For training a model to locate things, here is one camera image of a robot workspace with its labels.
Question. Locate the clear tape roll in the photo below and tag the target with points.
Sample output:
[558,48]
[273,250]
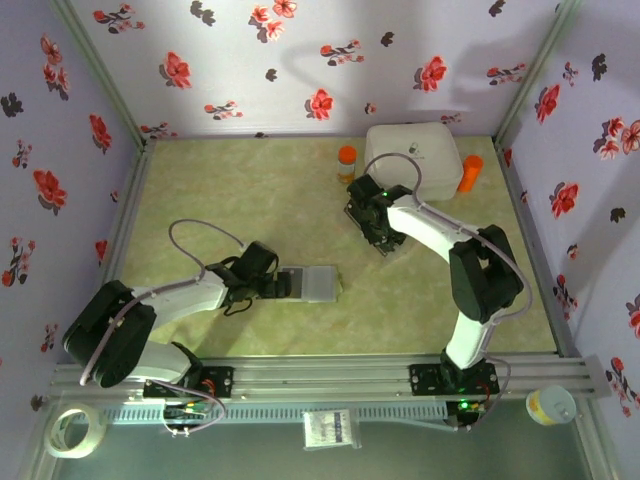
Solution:
[95,435]

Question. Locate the plastic bag with label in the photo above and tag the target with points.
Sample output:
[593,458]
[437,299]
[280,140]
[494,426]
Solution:
[330,429]

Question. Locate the aluminium frame post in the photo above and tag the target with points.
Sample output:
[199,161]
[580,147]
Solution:
[100,75]
[537,75]

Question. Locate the orange plastic cylinder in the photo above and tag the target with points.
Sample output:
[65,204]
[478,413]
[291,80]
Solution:
[470,174]

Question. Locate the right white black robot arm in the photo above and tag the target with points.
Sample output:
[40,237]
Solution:
[430,230]

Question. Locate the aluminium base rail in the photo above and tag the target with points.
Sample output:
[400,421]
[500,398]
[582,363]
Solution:
[320,377]

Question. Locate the white medicine box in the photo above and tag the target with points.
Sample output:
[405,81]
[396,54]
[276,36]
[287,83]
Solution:
[435,145]

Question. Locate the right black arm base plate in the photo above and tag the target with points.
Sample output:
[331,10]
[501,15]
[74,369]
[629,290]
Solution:
[425,377]

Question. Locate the orange cap pill bottle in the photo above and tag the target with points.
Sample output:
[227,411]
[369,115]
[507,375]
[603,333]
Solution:
[346,165]

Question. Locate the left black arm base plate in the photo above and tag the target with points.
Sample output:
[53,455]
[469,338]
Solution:
[215,382]

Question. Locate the white yellow round container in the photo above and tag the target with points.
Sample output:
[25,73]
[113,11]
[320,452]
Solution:
[550,405]

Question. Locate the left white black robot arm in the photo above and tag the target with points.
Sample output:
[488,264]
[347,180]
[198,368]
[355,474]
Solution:
[185,300]

